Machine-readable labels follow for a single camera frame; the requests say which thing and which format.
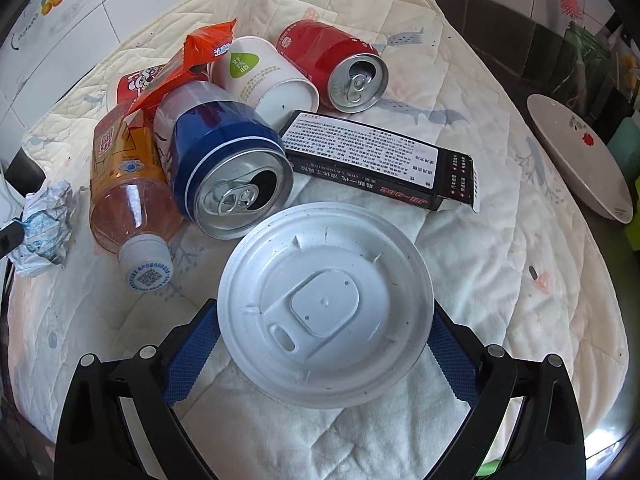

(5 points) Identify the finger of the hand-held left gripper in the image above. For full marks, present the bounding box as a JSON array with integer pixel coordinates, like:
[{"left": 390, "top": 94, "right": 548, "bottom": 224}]
[{"left": 0, "top": 220, "right": 26, "bottom": 261}]

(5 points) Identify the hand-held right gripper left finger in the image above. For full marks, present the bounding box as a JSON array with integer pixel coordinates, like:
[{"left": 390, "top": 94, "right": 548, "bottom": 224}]
[{"left": 54, "top": 299, "right": 241, "bottom": 480}]

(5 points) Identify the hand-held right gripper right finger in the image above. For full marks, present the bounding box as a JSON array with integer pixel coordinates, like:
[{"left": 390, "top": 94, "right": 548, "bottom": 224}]
[{"left": 425, "top": 302, "right": 587, "bottom": 480}]

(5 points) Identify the white paper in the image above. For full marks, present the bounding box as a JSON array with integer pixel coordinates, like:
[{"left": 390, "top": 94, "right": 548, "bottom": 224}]
[{"left": 7, "top": 181, "right": 78, "bottom": 278}]

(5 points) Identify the white plastic lid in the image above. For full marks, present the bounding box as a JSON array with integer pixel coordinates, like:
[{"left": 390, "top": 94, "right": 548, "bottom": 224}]
[{"left": 217, "top": 201, "right": 435, "bottom": 410}]

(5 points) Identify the black cardboard box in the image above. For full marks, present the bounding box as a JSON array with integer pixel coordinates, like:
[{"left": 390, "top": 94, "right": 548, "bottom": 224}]
[{"left": 279, "top": 110, "right": 480, "bottom": 213}]

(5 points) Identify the orange plastic drink bottle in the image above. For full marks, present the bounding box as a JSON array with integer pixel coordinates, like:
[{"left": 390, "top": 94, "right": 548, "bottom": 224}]
[{"left": 89, "top": 101, "right": 186, "bottom": 295}]

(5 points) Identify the cream quilted blanket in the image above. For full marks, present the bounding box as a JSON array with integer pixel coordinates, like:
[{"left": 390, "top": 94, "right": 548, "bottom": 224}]
[{"left": 5, "top": 0, "right": 630, "bottom": 480}]

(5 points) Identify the red and white snack packet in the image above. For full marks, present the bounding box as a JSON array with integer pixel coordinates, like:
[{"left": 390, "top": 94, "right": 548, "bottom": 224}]
[{"left": 106, "top": 62, "right": 171, "bottom": 111}]

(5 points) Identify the blue drink can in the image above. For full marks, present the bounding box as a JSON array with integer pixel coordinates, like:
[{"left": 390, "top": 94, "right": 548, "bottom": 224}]
[{"left": 154, "top": 81, "right": 295, "bottom": 240}]

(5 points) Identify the white ceramic bowl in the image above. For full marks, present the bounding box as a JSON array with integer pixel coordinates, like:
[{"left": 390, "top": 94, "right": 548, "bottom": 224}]
[{"left": 526, "top": 94, "right": 635, "bottom": 225}]

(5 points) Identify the orange snack wrapper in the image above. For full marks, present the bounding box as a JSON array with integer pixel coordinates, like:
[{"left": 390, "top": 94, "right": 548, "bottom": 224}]
[{"left": 125, "top": 19, "right": 238, "bottom": 116}]

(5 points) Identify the teal plastic bottle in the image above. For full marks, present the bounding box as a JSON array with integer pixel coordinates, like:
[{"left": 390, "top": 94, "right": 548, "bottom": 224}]
[{"left": 607, "top": 117, "right": 640, "bottom": 181}]

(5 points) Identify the white paper cup green label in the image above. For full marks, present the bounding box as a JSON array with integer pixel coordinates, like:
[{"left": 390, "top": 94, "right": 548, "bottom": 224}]
[{"left": 210, "top": 36, "right": 320, "bottom": 126}]

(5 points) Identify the green glass jar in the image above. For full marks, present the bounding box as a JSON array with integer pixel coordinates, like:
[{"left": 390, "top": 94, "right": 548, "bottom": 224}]
[{"left": 555, "top": 22, "right": 613, "bottom": 116}]

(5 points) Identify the red drink can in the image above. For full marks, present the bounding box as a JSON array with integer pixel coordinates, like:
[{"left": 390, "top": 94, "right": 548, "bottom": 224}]
[{"left": 276, "top": 20, "right": 390, "bottom": 113}]

